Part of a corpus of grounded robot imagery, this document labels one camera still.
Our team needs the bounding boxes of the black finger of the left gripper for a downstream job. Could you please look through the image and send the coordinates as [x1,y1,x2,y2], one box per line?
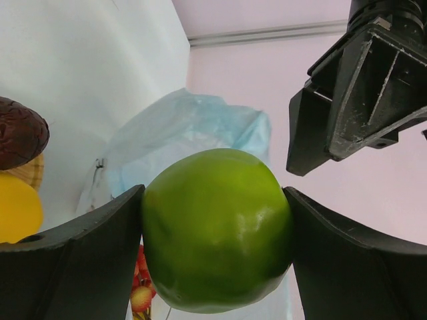
[286,88,331,176]

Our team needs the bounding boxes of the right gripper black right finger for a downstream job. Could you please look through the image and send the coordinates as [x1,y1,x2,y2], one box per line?
[284,187,426,320]

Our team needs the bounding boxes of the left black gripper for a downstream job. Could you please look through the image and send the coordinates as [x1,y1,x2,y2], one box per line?
[326,0,426,161]

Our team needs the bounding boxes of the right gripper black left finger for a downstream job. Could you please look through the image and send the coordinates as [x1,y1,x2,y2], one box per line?
[1,185,144,320]

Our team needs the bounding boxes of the yellow fake lemon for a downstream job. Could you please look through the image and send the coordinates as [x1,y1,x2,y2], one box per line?
[1,173,43,243]

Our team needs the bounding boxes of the woven bamboo tray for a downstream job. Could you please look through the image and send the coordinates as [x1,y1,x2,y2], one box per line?
[1,153,45,191]

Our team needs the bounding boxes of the blue plastic bag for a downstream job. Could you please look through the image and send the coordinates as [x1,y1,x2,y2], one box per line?
[76,89,272,215]

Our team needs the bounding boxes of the light green fake fruit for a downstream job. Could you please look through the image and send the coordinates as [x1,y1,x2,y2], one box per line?
[141,149,294,313]

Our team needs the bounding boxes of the dark red fake fruit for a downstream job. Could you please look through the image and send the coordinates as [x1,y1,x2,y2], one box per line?
[1,97,50,170]

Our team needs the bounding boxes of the fake strawberries cluster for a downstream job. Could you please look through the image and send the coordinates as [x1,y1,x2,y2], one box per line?
[130,245,156,319]

